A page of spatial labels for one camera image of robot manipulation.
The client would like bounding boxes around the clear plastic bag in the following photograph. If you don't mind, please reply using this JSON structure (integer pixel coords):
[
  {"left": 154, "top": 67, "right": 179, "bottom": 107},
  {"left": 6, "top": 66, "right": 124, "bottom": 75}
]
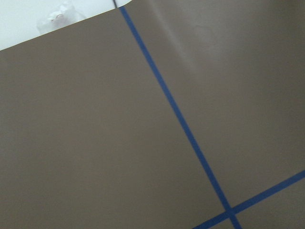
[{"left": 37, "top": 0, "right": 86, "bottom": 35}]

